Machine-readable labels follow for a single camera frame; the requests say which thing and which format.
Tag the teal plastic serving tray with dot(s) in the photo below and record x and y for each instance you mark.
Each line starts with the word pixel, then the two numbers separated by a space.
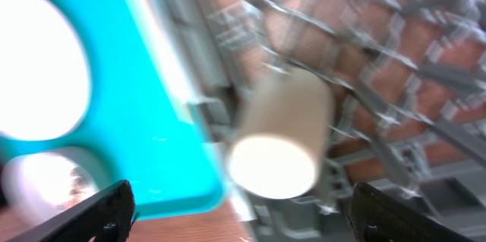
pixel 139 121

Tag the white cup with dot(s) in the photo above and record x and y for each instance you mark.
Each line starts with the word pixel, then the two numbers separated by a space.
pixel 283 134

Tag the grey bowl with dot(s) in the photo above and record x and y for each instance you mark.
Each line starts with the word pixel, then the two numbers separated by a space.
pixel 42 185

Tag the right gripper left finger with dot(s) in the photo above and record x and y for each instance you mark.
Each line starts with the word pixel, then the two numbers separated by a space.
pixel 107 216

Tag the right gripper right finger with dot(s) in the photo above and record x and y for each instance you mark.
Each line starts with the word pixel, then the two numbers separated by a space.
pixel 374 216

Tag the pink plate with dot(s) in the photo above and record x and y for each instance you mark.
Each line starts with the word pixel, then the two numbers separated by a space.
pixel 45 75

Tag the grey dishwasher rack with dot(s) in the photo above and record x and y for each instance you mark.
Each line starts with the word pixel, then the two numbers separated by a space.
pixel 408 79

